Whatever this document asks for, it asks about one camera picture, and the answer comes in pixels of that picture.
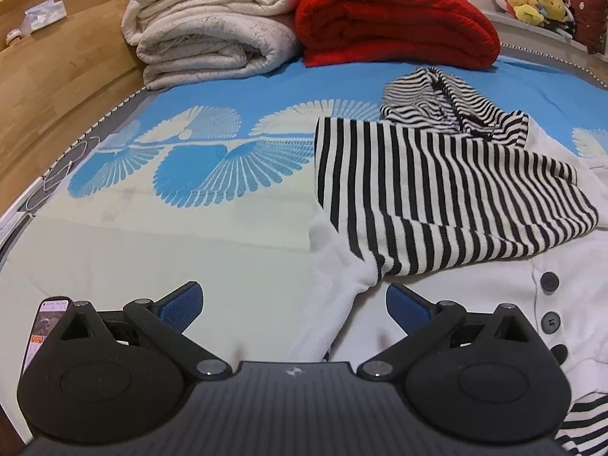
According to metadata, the black smartphone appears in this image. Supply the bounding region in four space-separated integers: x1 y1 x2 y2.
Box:
21 297 75 381

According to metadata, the thin-striped hooded garment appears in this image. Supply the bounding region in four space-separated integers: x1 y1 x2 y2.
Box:
380 66 530 147

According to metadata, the red folded quilt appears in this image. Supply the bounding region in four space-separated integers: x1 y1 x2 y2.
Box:
294 0 502 70

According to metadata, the white window ledge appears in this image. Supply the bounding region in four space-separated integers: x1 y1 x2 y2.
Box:
484 7 608 65

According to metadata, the black white striped garment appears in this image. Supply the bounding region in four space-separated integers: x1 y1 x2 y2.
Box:
292 114 608 456

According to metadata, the dark red cushion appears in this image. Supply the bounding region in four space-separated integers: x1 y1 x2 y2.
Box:
567 0 608 56

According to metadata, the wooden headboard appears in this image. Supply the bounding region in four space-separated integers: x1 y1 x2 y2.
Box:
0 0 160 222

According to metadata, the cream folded blanket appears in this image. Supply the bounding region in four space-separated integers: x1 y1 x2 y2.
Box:
121 0 306 91

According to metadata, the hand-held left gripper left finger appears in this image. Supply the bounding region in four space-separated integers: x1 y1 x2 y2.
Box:
57 282 233 382

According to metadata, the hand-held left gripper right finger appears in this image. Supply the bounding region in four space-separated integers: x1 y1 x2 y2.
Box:
356 283 547 382

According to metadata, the wide-striped black white top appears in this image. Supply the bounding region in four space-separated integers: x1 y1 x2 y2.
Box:
313 116 600 279

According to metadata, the clear plastic bag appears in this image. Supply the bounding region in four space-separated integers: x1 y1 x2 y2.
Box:
21 0 67 35

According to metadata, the blue printed bed mat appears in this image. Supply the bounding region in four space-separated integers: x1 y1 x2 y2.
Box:
0 54 608 456

